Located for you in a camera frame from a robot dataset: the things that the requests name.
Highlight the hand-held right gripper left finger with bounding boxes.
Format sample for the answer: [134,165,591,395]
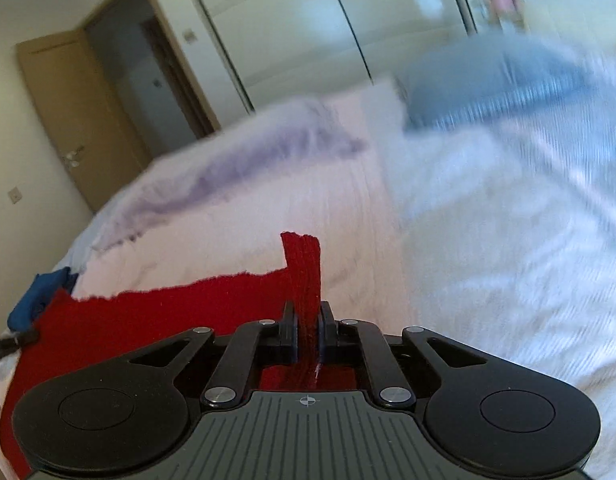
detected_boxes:
[129,301,299,408]

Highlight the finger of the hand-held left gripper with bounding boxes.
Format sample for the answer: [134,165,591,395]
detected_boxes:
[0,329,40,363]

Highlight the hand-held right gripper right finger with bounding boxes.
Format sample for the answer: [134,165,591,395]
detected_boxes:
[316,301,489,407]

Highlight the red patterned knit sweater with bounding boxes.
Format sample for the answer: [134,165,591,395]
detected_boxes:
[0,231,361,478]

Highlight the blue folded cloth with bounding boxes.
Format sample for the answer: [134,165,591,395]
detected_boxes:
[7,267,79,331]

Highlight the bed with white bedspread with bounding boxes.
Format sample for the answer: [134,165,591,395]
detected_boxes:
[0,35,616,480]

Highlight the purple fleece blanket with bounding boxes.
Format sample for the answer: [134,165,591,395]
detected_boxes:
[90,97,366,253]

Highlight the wooden door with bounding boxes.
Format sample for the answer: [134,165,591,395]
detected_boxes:
[15,27,154,213]

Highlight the grey square pillow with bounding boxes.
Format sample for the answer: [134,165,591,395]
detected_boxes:
[395,35,609,133]

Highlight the white glossy wardrobe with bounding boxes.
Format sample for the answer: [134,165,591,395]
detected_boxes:
[180,0,476,111]

